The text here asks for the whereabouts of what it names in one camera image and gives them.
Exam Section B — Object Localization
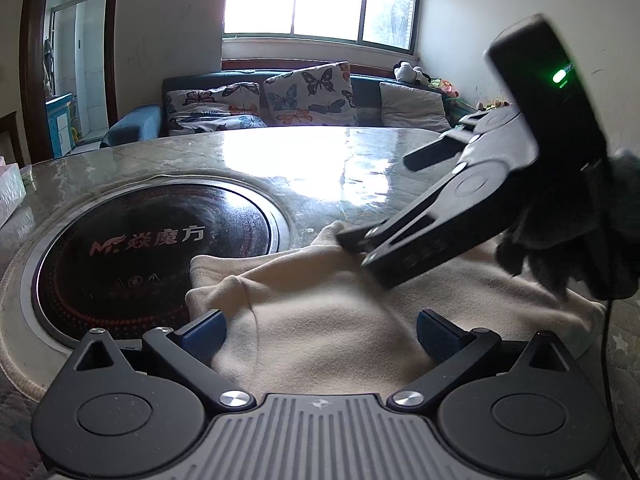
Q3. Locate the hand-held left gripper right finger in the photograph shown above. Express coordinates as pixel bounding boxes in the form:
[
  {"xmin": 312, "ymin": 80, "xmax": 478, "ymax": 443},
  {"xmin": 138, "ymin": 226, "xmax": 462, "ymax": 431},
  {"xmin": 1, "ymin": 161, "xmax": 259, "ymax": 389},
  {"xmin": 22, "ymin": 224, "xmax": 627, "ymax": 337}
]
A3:
[{"xmin": 387, "ymin": 310, "xmax": 583, "ymax": 413}]

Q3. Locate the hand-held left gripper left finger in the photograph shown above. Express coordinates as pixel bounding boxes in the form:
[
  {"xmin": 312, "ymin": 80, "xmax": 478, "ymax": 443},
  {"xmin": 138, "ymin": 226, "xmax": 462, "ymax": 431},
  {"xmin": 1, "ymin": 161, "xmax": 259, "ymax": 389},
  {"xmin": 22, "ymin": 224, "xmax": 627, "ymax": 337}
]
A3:
[{"xmin": 60, "ymin": 309, "xmax": 256, "ymax": 413}]

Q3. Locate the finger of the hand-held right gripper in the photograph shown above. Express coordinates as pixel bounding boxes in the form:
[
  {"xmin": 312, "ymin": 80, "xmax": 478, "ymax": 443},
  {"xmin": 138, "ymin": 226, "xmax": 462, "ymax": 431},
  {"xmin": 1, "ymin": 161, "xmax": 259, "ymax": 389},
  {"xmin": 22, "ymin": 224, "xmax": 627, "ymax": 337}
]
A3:
[
  {"xmin": 402, "ymin": 122, "xmax": 478, "ymax": 172},
  {"xmin": 335, "ymin": 180, "xmax": 511, "ymax": 292}
]

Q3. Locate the cream garment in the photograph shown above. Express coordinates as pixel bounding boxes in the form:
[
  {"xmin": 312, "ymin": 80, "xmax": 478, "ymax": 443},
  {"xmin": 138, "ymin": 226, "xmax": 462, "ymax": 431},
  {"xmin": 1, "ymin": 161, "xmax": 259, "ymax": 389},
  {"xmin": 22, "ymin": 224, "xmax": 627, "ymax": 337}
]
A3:
[{"xmin": 185, "ymin": 220, "xmax": 608, "ymax": 402}]

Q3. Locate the person's right hand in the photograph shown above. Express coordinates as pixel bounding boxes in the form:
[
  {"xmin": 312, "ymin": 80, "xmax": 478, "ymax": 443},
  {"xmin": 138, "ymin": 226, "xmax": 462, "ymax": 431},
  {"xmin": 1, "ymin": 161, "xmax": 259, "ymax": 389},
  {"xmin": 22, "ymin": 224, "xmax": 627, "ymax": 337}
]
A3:
[{"xmin": 496, "ymin": 147, "xmax": 640, "ymax": 302}]

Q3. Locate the grey pillow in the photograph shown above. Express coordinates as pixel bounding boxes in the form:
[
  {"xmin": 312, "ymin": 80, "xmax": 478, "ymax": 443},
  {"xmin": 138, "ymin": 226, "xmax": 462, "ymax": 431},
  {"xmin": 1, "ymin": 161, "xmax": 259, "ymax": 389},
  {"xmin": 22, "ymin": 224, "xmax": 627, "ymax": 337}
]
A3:
[{"xmin": 378, "ymin": 81, "xmax": 452, "ymax": 134}]

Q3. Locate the pink and green toy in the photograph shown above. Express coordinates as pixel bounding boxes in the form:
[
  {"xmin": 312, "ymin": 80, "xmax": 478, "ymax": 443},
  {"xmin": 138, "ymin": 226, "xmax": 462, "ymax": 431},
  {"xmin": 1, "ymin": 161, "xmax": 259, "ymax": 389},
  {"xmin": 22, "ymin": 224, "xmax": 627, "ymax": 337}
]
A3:
[{"xmin": 429, "ymin": 77, "xmax": 462, "ymax": 100}]

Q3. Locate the panda plush toy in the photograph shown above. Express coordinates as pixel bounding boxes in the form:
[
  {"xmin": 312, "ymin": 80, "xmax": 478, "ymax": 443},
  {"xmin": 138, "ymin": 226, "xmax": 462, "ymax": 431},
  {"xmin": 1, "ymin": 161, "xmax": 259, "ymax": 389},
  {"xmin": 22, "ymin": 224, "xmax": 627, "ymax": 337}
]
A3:
[{"xmin": 393, "ymin": 61, "xmax": 432, "ymax": 87}]

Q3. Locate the black round induction cooker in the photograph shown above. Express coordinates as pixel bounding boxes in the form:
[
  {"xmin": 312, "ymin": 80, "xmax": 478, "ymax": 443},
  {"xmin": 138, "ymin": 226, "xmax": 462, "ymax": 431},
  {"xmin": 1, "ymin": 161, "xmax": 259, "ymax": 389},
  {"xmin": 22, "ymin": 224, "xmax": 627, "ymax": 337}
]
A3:
[{"xmin": 31, "ymin": 182, "xmax": 282, "ymax": 347}]

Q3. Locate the butterfly print pillow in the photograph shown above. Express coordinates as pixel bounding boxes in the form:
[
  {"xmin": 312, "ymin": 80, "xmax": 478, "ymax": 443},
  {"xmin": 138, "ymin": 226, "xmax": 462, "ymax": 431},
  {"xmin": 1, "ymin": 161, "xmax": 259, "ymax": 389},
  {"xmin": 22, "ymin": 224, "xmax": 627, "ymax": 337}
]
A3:
[
  {"xmin": 164, "ymin": 81, "xmax": 269, "ymax": 137},
  {"xmin": 263, "ymin": 61, "xmax": 359, "ymax": 127}
]

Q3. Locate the window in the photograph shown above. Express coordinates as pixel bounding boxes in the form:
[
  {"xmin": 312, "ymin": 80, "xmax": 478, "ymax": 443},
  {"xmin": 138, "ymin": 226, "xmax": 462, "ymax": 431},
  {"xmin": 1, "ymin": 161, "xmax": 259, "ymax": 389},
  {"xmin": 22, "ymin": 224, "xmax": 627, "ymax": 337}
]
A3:
[{"xmin": 222, "ymin": 0, "xmax": 425, "ymax": 54}]

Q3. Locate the dark blue sofa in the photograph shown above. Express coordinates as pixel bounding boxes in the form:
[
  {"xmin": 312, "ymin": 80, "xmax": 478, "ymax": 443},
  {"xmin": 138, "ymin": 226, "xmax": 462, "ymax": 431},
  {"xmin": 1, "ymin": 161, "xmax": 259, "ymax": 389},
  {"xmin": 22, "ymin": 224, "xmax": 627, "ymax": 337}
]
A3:
[{"xmin": 99, "ymin": 71, "xmax": 468, "ymax": 150}]

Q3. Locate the pink tissue box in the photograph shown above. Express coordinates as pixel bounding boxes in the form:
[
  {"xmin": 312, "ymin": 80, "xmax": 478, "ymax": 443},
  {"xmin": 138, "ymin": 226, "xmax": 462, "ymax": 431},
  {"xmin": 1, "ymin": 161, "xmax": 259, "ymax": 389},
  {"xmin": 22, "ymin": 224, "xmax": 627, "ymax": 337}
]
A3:
[{"xmin": 0, "ymin": 156, "xmax": 27, "ymax": 228}]

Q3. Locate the blue cabinet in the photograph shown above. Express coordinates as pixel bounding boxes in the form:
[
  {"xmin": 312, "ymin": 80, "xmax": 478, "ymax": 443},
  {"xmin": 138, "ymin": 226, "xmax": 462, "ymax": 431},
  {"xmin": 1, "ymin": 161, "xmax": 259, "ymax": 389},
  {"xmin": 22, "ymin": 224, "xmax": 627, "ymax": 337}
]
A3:
[{"xmin": 45, "ymin": 92, "xmax": 77, "ymax": 157}]

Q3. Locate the black cable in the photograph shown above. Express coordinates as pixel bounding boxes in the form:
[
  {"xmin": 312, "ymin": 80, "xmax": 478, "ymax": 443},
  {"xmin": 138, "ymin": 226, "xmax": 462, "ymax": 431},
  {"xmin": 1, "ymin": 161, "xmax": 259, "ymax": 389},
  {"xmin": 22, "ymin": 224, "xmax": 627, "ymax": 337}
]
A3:
[{"xmin": 602, "ymin": 299, "xmax": 632, "ymax": 480}]

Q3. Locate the dark wooden door frame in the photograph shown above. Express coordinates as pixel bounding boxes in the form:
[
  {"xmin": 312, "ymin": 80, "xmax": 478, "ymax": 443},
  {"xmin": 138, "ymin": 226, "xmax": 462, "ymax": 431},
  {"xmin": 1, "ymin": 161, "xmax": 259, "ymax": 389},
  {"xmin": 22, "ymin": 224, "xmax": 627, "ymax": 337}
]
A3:
[{"xmin": 19, "ymin": 0, "xmax": 124, "ymax": 163}]

